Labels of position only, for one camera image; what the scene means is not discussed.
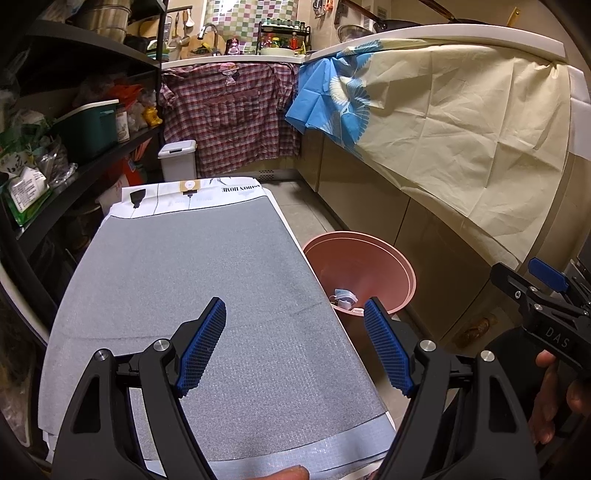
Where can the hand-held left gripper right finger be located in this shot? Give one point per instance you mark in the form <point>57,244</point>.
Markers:
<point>388,346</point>

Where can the green white packet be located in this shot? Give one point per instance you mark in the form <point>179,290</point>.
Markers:
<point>27,191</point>

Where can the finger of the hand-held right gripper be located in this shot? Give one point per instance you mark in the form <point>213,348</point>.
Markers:
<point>549,276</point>
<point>515,281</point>

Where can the person's left hand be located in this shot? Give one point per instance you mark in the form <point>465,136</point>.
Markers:
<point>288,474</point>

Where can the black frying pan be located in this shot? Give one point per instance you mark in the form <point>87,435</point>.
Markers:
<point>397,25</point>

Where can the pink plastic bin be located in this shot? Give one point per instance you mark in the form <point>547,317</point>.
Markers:
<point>369,258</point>

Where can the steel pots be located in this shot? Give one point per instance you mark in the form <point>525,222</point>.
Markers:
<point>104,21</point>

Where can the yellow small packet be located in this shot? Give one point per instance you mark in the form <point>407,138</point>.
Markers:
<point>152,116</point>

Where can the white kitchen counter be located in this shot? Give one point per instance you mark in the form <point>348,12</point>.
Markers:
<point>461,37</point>

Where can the black spice rack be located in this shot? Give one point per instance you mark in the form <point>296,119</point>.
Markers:
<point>284,34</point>

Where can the white lidded bin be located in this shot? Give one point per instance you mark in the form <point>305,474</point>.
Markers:
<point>178,161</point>

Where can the pink figurine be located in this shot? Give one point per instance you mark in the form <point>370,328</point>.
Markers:
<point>233,47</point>

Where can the black shelf rack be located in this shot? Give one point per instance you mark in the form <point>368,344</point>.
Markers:
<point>83,44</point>

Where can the clear crumpled plastic bags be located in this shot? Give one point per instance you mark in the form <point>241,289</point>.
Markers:
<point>141,113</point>

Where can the red bag on shelf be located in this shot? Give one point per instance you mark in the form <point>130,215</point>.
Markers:
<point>129,94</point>

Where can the cream blue patterned cloth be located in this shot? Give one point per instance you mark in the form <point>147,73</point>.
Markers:
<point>461,115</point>

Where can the red blue packet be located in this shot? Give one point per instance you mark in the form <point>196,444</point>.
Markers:
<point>135,170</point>

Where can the grey mat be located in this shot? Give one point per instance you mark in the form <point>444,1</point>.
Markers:
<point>184,258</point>

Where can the person's right hand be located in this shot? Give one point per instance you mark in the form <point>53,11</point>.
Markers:
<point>544,397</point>

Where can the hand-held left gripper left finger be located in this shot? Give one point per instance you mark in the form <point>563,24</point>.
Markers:
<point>203,346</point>

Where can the steel pot lid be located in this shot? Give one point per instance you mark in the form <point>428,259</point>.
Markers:
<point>354,33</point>

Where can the green storage box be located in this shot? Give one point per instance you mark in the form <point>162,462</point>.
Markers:
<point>87,129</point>

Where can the white tissue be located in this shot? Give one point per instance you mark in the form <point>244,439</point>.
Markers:
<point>344,297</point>

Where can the clear plastic bag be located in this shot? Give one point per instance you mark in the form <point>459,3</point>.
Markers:
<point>57,164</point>

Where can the steel faucet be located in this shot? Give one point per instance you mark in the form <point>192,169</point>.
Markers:
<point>214,34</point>

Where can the red plaid shirt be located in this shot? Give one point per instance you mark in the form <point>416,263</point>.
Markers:
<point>231,115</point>

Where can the hanging steel ladle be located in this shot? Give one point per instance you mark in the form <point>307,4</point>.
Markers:
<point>184,30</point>

